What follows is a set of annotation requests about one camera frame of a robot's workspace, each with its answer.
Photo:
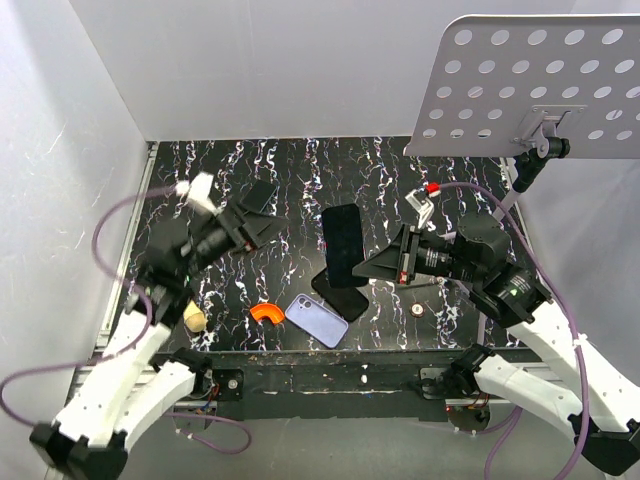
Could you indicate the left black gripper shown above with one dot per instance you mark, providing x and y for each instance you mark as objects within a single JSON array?
[{"x": 260, "y": 227}]

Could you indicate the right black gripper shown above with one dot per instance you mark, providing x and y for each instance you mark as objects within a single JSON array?
[{"x": 395, "y": 261}]

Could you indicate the black phone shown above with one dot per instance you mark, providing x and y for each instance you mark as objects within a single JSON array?
[{"x": 342, "y": 232}]

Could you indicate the black phone case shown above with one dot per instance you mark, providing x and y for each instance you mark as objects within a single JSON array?
[{"x": 349, "y": 302}]

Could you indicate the lavender phone case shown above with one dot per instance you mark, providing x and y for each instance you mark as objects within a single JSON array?
[{"x": 319, "y": 322}]

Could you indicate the black smartphone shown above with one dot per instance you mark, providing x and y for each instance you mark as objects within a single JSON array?
[{"x": 259, "y": 196}]

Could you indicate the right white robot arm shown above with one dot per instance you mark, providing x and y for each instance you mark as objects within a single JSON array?
[{"x": 594, "y": 405}]

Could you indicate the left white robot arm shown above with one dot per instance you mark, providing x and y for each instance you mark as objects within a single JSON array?
[{"x": 92, "y": 436}]

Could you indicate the small round coin object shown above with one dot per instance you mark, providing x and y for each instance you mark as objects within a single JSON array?
[{"x": 417, "y": 310}]

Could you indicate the orange curved pipe piece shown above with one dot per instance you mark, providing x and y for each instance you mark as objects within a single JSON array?
[{"x": 267, "y": 311}]

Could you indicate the cream wooden pestle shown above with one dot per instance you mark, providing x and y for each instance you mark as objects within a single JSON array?
[{"x": 194, "y": 318}]

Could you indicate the perforated music stand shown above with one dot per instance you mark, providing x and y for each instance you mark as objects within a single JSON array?
[{"x": 501, "y": 85}]

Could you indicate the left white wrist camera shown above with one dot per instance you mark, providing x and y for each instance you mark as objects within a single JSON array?
[{"x": 197, "y": 194}]

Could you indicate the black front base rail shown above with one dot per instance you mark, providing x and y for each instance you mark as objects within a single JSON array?
[{"x": 341, "y": 384}]

